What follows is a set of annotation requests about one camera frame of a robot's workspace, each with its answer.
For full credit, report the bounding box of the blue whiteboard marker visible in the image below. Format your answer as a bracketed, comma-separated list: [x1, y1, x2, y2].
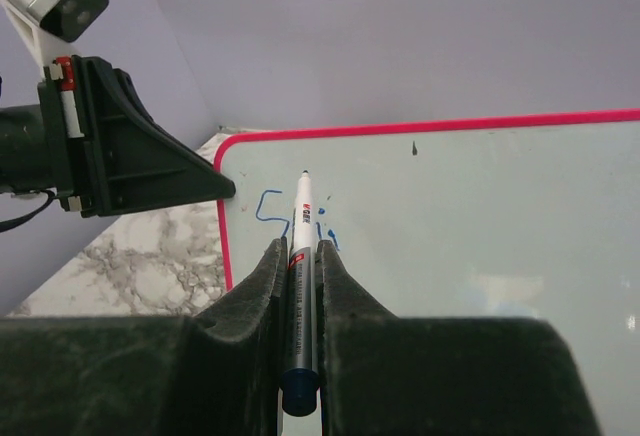
[280, 170, 319, 417]

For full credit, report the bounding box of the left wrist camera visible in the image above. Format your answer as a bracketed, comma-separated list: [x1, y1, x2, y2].
[1, 0, 109, 70]

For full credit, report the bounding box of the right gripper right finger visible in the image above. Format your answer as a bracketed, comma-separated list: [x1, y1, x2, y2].
[315, 240, 396, 435]

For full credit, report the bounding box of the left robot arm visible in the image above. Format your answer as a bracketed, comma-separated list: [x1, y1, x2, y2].
[1, 56, 236, 218]

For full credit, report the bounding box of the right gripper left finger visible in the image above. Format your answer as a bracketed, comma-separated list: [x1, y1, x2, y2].
[196, 238, 288, 435]

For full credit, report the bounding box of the red-framed whiteboard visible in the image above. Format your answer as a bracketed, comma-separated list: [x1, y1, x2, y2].
[212, 108, 640, 322]

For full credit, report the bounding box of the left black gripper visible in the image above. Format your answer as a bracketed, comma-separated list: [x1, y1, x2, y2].
[38, 55, 236, 217]

